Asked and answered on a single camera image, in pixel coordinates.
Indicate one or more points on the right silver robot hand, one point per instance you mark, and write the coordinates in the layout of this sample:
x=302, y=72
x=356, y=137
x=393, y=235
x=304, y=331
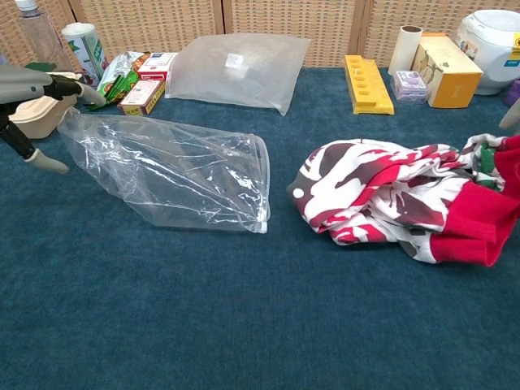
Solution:
x=512, y=120

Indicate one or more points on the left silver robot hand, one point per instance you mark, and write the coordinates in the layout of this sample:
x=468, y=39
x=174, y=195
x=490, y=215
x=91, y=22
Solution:
x=24, y=83

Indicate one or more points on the red white patterned garment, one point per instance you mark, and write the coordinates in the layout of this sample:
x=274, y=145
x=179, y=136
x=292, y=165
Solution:
x=386, y=195

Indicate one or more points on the clear plastic zip bag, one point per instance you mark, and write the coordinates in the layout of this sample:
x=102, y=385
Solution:
x=162, y=170

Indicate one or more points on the green snack bag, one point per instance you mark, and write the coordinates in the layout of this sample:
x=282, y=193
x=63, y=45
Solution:
x=115, y=81

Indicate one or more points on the frosted plastic bag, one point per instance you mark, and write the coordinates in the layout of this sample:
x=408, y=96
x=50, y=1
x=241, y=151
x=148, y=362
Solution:
x=243, y=77

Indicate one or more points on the purple box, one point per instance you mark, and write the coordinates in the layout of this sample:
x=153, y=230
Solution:
x=514, y=94

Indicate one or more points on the beige lidded lunch box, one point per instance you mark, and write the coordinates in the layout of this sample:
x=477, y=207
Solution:
x=38, y=118

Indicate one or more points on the clear plastic bottle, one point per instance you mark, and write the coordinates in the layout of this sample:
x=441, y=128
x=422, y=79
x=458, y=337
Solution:
x=38, y=34

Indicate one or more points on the white and green canister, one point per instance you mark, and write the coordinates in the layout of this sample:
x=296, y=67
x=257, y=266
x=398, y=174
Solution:
x=87, y=53

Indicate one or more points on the yellow and cream carton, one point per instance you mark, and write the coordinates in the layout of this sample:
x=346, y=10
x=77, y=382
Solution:
x=451, y=79

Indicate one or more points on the white rice cooker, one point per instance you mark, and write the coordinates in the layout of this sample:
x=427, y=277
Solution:
x=493, y=44

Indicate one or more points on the small lavender soap box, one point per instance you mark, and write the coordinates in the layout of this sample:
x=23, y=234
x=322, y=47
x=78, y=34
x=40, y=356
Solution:
x=410, y=85

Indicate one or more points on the brown and white box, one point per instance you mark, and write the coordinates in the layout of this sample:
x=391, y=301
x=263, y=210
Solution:
x=142, y=97

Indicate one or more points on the white paper roll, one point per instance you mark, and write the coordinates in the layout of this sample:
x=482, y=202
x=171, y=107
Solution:
x=404, y=50

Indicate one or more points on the red and white box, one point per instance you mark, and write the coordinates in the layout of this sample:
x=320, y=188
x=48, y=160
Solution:
x=156, y=67

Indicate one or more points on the yellow block with round holes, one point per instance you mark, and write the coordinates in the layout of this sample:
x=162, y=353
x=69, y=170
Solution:
x=369, y=91

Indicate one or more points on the woven wicker folding screen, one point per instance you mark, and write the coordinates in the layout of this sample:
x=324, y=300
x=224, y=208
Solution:
x=284, y=18

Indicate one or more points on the blue carpet table cover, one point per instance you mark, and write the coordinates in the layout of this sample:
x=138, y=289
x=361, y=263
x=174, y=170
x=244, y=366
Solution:
x=203, y=317

